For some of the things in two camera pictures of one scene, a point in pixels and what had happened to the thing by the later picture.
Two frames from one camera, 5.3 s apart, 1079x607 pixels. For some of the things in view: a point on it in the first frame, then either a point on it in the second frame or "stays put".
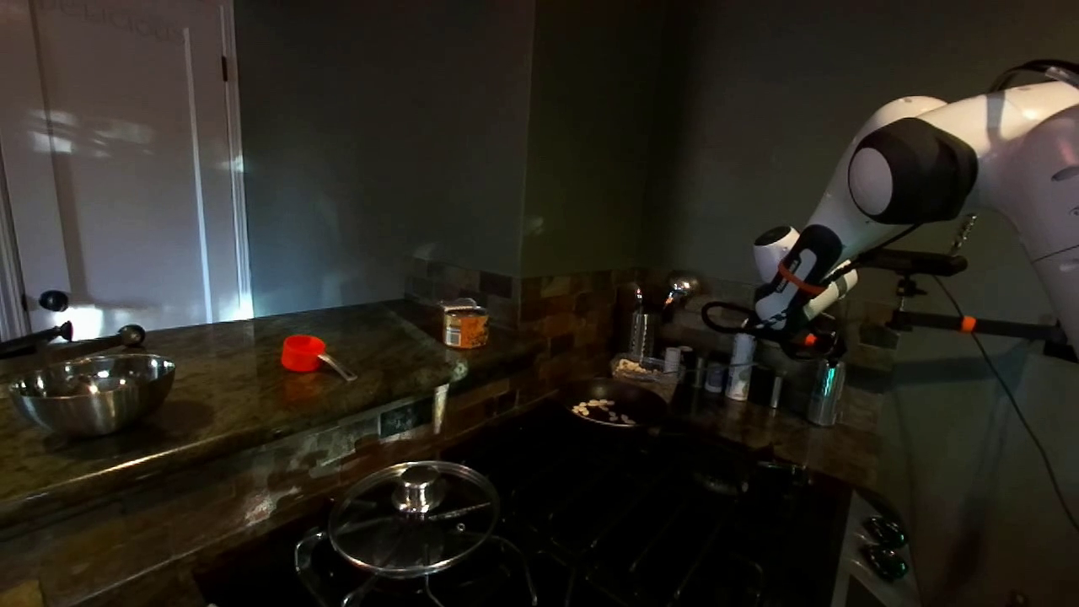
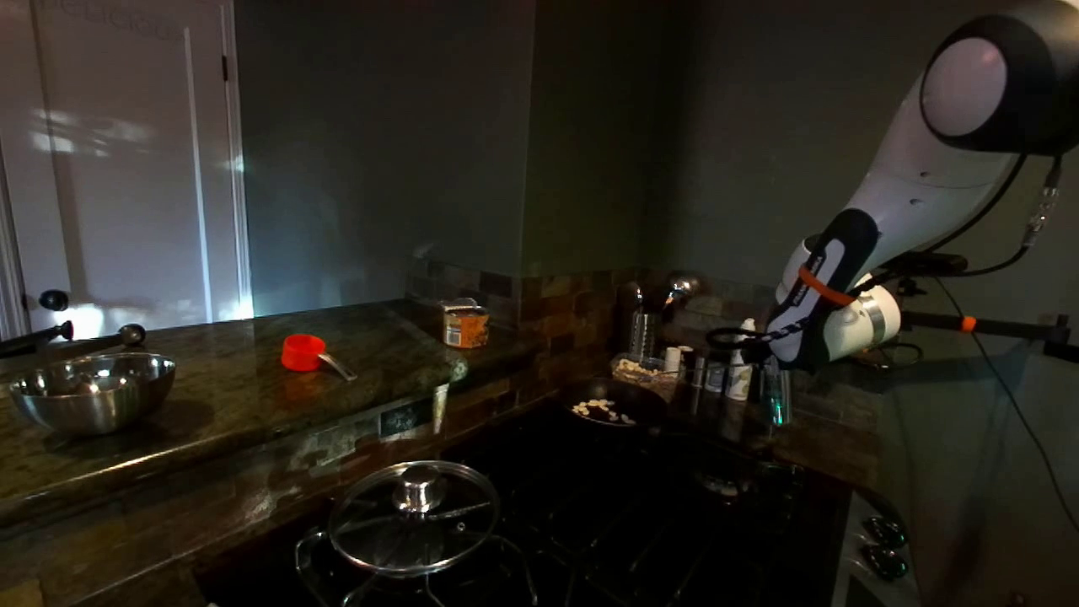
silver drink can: (826, 391) -> (772, 391)
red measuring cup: (303, 356) stays put
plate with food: (600, 413) stays put
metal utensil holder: (647, 301) stays put
